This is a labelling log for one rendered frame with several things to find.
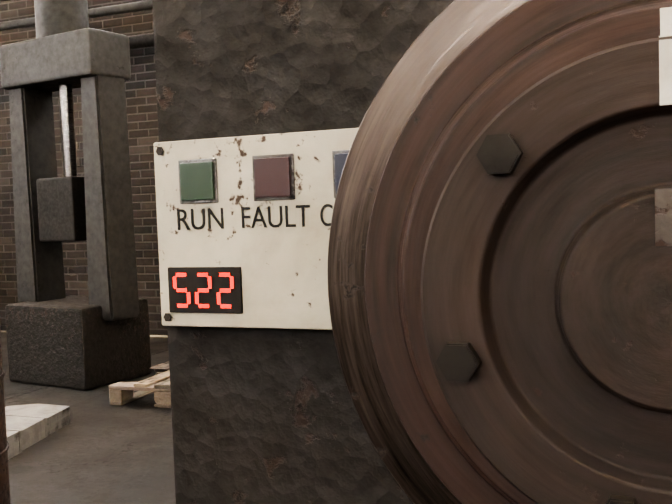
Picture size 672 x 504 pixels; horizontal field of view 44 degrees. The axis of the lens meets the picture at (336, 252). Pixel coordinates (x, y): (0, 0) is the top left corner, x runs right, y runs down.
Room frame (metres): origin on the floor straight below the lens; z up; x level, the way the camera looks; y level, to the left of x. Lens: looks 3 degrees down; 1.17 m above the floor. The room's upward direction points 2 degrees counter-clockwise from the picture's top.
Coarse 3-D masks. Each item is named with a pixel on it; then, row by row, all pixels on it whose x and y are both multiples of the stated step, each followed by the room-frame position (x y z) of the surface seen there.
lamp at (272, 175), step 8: (256, 160) 0.78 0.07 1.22; (264, 160) 0.77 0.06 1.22; (272, 160) 0.77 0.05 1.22; (280, 160) 0.77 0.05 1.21; (288, 160) 0.76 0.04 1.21; (256, 168) 0.78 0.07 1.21; (264, 168) 0.77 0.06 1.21; (272, 168) 0.77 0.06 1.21; (280, 168) 0.77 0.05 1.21; (288, 168) 0.76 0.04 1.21; (256, 176) 0.78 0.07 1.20; (264, 176) 0.77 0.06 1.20; (272, 176) 0.77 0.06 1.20; (280, 176) 0.77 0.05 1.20; (288, 176) 0.76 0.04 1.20; (256, 184) 0.78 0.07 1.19; (264, 184) 0.77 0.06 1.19; (272, 184) 0.77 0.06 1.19; (280, 184) 0.77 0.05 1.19; (288, 184) 0.77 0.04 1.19; (256, 192) 0.78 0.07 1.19; (264, 192) 0.77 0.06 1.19; (272, 192) 0.77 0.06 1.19; (280, 192) 0.77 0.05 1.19; (288, 192) 0.77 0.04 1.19
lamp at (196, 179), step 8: (184, 168) 0.81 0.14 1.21; (192, 168) 0.80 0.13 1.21; (200, 168) 0.80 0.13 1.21; (208, 168) 0.80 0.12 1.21; (184, 176) 0.81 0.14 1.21; (192, 176) 0.80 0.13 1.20; (200, 176) 0.80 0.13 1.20; (208, 176) 0.80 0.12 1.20; (184, 184) 0.81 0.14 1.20; (192, 184) 0.80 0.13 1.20; (200, 184) 0.80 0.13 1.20; (208, 184) 0.80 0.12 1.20; (184, 192) 0.81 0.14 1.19; (192, 192) 0.80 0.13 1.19; (200, 192) 0.80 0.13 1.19; (208, 192) 0.80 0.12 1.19; (184, 200) 0.81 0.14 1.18; (192, 200) 0.80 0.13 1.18
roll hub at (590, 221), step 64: (576, 64) 0.46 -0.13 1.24; (640, 64) 0.45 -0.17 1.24; (512, 128) 0.48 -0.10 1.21; (576, 128) 0.46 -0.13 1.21; (640, 128) 0.46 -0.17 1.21; (448, 192) 0.49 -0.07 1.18; (512, 192) 0.48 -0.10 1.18; (576, 192) 0.47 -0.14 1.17; (640, 192) 0.46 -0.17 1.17; (448, 256) 0.49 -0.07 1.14; (512, 256) 0.49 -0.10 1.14; (576, 256) 0.46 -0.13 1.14; (640, 256) 0.44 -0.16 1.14; (448, 320) 0.49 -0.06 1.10; (512, 320) 0.49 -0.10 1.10; (576, 320) 0.46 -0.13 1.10; (640, 320) 0.45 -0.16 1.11; (448, 384) 0.49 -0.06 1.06; (512, 384) 0.49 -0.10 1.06; (576, 384) 0.48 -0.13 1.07; (640, 384) 0.45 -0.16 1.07; (512, 448) 0.48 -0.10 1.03; (576, 448) 0.47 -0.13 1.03; (640, 448) 0.46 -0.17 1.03
